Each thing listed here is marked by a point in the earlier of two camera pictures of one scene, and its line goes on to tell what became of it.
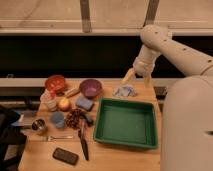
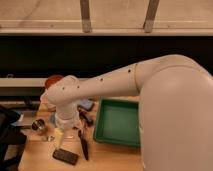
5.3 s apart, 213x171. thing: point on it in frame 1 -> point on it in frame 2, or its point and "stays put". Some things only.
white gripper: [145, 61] -> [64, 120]
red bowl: [55, 84] stays put
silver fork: [51, 138] stays put
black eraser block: [65, 156] stays put
